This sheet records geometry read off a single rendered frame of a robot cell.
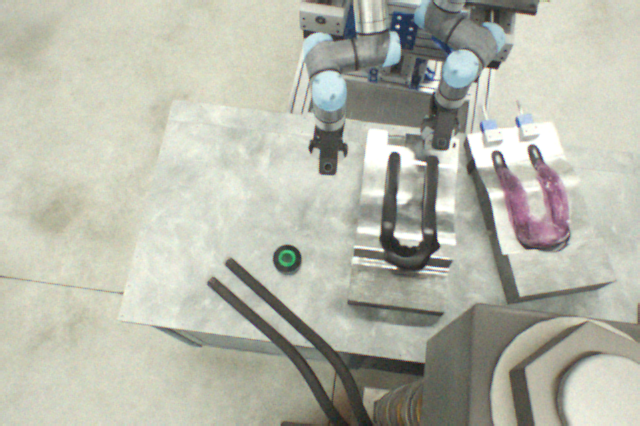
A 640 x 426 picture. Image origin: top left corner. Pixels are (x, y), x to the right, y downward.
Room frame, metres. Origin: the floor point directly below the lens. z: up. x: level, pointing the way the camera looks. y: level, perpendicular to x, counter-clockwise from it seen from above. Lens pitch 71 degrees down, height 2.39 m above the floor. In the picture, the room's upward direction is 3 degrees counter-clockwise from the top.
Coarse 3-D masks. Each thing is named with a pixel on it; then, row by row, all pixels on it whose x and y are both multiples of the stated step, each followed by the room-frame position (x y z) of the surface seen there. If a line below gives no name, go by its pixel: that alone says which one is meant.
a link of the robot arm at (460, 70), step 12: (456, 60) 0.75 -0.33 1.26; (468, 60) 0.75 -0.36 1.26; (480, 60) 0.76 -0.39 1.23; (444, 72) 0.74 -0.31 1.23; (456, 72) 0.72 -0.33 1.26; (468, 72) 0.72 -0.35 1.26; (480, 72) 0.75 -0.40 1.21; (444, 84) 0.73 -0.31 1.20; (456, 84) 0.71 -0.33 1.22; (468, 84) 0.71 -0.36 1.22; (444, 96) 0.72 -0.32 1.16; (456, 96) 0.71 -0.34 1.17
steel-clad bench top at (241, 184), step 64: (192, 128) 0.86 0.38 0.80; (256, 128) 0.85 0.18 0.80; (384, 128) 0.83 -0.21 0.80; (192, 192) 0.64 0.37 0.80; (256, 192) 0.63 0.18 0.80; (320, 192) 0.62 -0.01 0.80; (192, 256) 0.45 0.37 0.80; (256, 256) 0.44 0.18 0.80; (320, 256) 0.43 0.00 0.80; (128, 320) 0.27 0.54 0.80; (192, 320) 0.26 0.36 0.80; (320, 320) 0.25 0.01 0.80; (384, 320) 0.24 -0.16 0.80; (448, 320) 0.23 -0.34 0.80
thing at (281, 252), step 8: (280, 248) 0.45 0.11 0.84; (288, 248) 0.45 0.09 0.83; (296, 248) 0.45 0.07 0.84; (280, 256) 0.43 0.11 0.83; (296, 256) 0.42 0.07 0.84; (280, 264) 0.40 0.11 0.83; (288, 264) 0.40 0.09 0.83; (296, 264) 0.40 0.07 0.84; (280, 272) 0.39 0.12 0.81; (288, 272) 0.38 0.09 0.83
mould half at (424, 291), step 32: (384, 160) 0.68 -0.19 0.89; (416, 160) 0.67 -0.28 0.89; (448, 160) 0.67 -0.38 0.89; (416, 192) 0.58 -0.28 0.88; (448, 192) 0.57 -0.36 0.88; (416, 224) 0.47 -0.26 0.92; (448, 224) 0.47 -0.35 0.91; (448, 256) 0.38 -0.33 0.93; (352, 288) 0.32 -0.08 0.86; (384, 288) 0.31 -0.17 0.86; (416, 288) 0.31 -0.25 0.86
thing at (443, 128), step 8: (440, 112) 0.72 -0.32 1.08; (448, 112) 0.71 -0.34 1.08; (456, 112) 0.71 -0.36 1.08; (440, 120) 0.70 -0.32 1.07; (448, 120) 0.70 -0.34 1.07; (440, 128) 0.68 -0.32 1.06; (448, 128) 0.68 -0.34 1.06; (432, 136) 0.67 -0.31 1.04; (440, 136) 0.66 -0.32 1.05; (448, 136) 0.66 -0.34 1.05; (432, 144) 0.65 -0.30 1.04; (440, 144) 0.64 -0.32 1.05; (448, 144) 0.64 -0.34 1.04
